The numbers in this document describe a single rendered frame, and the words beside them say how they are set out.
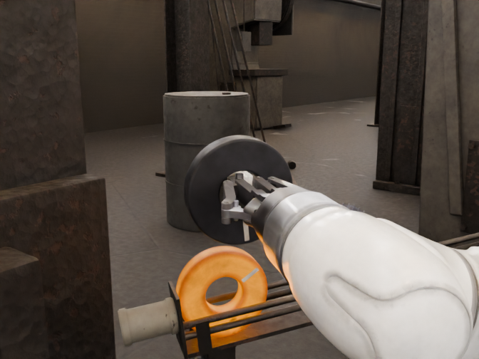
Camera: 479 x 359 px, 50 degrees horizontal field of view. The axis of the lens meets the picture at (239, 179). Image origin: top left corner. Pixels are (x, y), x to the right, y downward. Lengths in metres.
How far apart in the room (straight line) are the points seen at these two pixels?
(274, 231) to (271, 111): 8.09
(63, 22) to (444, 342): 0.83
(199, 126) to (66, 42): 2.26
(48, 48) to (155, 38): 8.40
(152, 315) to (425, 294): 0.57
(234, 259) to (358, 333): 0.51
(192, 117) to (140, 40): 5.99
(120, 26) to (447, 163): 6.76
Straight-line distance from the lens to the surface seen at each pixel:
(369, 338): 0.37
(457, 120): 2.93
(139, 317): 0.86
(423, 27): 4.44
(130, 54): 8.97
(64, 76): 1.00
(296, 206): 0.49
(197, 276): 0.85
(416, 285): 0.36
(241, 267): 0.86
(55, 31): 1.00
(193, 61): 4.77
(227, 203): 0.58
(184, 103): 3.23
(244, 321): 0.88
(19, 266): 0.81
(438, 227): 3.10
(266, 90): 8.45
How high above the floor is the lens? 1.08
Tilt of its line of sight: 13 degrees down
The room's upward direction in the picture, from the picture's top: straight up
